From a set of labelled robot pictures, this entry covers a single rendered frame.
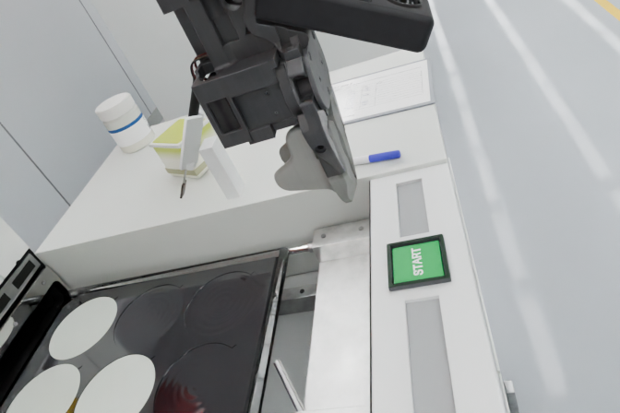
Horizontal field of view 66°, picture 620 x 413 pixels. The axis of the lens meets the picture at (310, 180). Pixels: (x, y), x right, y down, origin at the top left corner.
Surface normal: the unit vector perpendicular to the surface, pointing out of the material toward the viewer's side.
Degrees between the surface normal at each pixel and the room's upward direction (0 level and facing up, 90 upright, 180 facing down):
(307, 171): 93
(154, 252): 90
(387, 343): 0
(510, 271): 0
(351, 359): 0
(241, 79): 90
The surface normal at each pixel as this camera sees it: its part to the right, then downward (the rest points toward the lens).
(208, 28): -0.06, 0.59
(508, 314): -0.35, -0.76
